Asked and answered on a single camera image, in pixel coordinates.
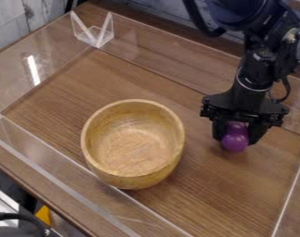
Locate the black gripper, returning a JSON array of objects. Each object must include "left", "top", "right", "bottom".
[{"left": 201, "top": 89, "right": 289, "bottom": 145}]

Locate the purple toy eggplant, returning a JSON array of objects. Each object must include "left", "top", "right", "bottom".
[{"left": 221, "top": 121, "right": 249, "bottom": 152}]

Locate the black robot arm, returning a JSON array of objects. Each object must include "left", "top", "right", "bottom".
[{"left": 201, "top": 0, "right": 300, "bottom": 144}]

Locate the brown wooden bowl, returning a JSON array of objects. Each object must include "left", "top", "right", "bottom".
[{"left": 80, "top": 99, "right": 186, "bottom": 190}]

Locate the yellow black device corner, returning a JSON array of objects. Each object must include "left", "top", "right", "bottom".
[{"left": 35, "top": 205, "right": 63, "bottom": 237}]

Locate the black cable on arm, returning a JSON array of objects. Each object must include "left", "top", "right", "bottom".
[{"left": 181, "top": 0, "right": 227, "bottom": 38}]

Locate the clear acrylic corner bracket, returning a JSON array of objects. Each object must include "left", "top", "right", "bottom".
[{"left": 70, "top": 12, "right": 114, "bottom": 49}]

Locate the clear acrylic front wall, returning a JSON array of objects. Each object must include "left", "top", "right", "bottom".
[{"left": 0, "top": 114, "right": 191, "bottom": 237}]

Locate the black cable lower left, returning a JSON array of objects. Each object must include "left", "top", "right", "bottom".
[{"left": 0, "top": 211, "right": 52, "bottom": 237}]

